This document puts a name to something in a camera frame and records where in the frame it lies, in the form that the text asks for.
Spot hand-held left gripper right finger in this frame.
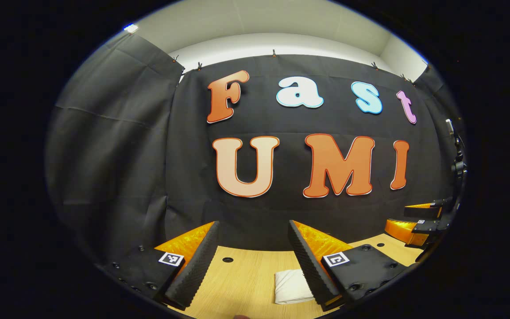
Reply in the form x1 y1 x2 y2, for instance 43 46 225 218
287 219 410 311

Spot white jeans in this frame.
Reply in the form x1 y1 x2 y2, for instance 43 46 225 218
274 269 315 305

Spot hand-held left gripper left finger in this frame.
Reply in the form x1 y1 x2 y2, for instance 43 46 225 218
98 221 221 311

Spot black backdrop cloth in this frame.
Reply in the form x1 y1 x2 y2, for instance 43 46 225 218
45 32 464 266

